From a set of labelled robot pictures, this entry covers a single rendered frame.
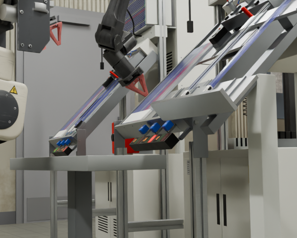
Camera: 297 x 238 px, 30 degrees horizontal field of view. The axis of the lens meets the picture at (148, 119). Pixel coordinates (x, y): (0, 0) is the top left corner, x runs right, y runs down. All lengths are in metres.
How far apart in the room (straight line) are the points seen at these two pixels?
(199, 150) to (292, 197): 0.40
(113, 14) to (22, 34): 0.39
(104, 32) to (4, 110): 0.50
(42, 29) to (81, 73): 4.19
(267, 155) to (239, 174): 0.50
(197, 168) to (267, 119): 0.27
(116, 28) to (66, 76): 3.88
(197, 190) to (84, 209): 0.35
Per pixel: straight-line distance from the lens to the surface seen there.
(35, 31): 1.56
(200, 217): 1.70
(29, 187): 5.46
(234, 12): 2.22
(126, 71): 1.86
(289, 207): 1.90
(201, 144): 1.68
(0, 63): 1.51
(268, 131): 1.56
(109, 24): 1.81
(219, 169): 2.16
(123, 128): 2.25
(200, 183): 1.69
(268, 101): 1.57
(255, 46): 1.87
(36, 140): 5.48
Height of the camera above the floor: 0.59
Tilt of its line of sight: 4 degrees up
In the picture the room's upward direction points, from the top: 1 degrees counter-clockwise
